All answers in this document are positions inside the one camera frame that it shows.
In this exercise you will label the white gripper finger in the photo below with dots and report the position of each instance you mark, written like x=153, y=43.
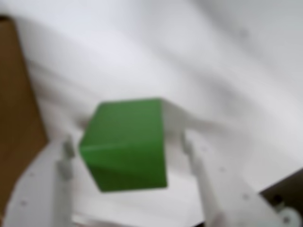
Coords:
x=62, y=170
x=201, y=175

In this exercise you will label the green cube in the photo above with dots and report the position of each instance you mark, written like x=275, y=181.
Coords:
x=125, y=144

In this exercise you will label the brown cardboard box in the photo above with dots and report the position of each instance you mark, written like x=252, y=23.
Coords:
x=16, y=106

